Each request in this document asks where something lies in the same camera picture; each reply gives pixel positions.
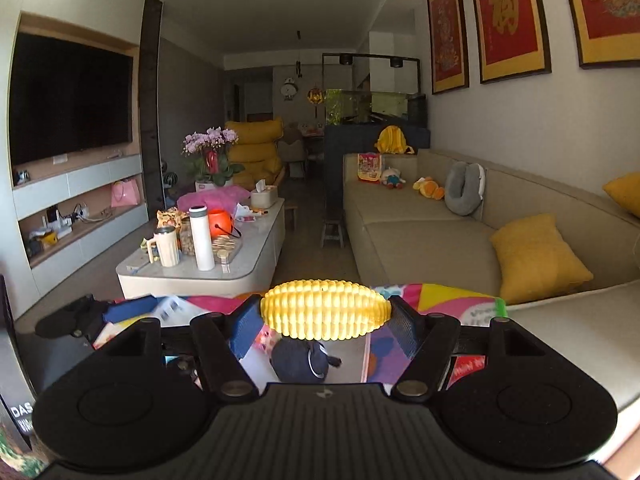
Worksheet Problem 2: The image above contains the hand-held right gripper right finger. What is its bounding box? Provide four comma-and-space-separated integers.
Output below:
387, 295, 548, 403

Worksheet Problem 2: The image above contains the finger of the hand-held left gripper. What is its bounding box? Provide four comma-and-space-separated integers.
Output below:
35, 294, 108, 341

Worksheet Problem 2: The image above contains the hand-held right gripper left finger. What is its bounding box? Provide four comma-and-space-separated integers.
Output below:
100, 294, 266, 402

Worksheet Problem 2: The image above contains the dark grey plush toy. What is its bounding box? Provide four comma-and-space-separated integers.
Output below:
270, 339, 343, 385

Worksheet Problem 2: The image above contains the blue white tissue packet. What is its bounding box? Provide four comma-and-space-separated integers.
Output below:
102, 296, 193, 326

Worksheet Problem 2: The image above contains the yellow ribbed toy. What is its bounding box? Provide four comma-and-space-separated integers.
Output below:
260, 280, 392, 342

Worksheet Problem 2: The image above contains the colourful printed play mat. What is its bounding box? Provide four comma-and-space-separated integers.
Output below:
92, 282, 508, 386

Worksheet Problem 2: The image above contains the white coffee table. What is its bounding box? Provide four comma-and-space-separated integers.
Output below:
116, 197, 287, 301

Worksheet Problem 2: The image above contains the beige sofa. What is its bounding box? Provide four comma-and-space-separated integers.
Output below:
342, 149, 640, 411

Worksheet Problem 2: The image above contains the white thermos bottle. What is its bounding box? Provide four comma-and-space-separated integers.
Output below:
188, 205, 216, 272

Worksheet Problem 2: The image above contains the clear snack jar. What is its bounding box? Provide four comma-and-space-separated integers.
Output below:
179, 220, 197, 257

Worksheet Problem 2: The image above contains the orange pumpkin bucket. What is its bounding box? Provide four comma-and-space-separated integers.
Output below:
207, 208, 242, 238

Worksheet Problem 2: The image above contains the cream mug with lid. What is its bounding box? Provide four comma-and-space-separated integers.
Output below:
146, 226, 181, 268

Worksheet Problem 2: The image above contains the small wooden stool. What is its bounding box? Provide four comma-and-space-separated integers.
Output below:
320, 220, 346, 248

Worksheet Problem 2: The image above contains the cream tissue box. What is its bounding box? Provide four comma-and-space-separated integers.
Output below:
250, 180, 279, 210

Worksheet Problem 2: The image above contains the pink cloth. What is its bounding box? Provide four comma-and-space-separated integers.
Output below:
176, 185, 251, 213

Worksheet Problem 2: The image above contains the pink gift bag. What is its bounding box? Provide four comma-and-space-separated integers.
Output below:
110, 177, 143, 208

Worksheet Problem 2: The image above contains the orange plush toy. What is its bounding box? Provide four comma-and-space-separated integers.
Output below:
413, 176, 446, 201

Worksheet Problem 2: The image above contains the grey neck pillow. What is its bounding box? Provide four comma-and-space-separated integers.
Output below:
444, 161, 486, 217

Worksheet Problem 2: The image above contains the small plush doll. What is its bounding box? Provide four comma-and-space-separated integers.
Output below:
381, 166, 407, 190

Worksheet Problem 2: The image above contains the large yellow cushion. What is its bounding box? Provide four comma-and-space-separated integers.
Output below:
490, 213, 594, 306

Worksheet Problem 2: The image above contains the pink toy package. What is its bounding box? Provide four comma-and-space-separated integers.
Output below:
356, 152, 383, 183

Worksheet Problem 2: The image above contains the yellow armchair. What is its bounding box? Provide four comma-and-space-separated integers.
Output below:
222, 117, 286, 191

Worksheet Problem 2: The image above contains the pink orchid plant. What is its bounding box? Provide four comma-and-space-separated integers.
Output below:
182, 127, 246, 191

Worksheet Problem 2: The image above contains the yellow backpack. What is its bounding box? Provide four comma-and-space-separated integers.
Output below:
375, 125, 416, 155

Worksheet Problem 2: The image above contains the black television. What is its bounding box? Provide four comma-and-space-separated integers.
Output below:
9, 31, 135, 167

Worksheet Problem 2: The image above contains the glass fish tank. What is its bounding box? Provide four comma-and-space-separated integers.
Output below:
322, 54, 428, 126

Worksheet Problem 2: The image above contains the small yellow cushion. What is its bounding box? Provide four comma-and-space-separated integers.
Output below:
602, 172, 640, 218

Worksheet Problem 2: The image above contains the narrow red framed picture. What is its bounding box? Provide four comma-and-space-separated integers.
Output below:
426, 0, 471, 95

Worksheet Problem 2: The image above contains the red framed picture gold character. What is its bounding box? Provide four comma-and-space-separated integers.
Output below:
466, 0, 552, 85

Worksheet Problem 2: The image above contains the red framed picture gold pattern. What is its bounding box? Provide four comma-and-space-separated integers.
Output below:
557, 0, 640, 70

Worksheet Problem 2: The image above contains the white wall shelf cabinet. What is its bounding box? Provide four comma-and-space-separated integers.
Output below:
10, 152, 151, 301

